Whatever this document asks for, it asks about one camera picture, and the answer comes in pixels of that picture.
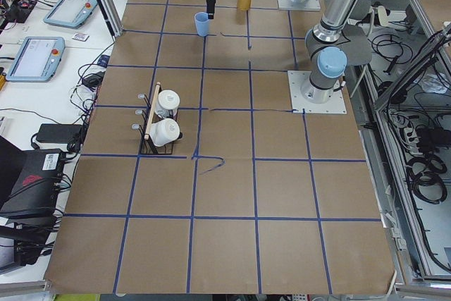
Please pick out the black wire mug rack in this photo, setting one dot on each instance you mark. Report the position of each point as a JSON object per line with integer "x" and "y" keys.
{"x": 147, "y": 146}

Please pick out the wooden rack handle rod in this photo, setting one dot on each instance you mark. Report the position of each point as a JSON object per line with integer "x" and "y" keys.
{"x": 152, "y": 111}

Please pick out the far teach pendant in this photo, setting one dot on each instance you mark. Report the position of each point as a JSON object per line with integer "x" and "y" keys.
{"x": 70, "y": 13}

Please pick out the white mug rear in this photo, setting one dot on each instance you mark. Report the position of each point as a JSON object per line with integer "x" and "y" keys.
{"x": 167, "y": 104}

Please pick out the white mug front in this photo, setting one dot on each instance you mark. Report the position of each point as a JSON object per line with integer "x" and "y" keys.
{"x": 164, "y": 132}

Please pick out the near teach pendant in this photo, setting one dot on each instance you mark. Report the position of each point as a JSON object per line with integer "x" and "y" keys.
{"x": 37, "y": 59}

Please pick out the black power adapter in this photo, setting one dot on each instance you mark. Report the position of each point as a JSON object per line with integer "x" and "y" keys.
{"x": 58, "y": 133}

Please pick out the teach pendant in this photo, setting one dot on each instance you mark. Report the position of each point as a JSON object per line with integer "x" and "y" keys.
{"x": 70, "y": 13}
{"x": 37, "y": 59}

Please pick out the white mug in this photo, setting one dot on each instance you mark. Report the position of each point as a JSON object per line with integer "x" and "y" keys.
{"x": 164, "y": 132}
{"x": 167, "y": 104}

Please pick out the light blue cup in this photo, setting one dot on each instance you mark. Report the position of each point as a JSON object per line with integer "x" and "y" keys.
{"x": 201, "y": 20}

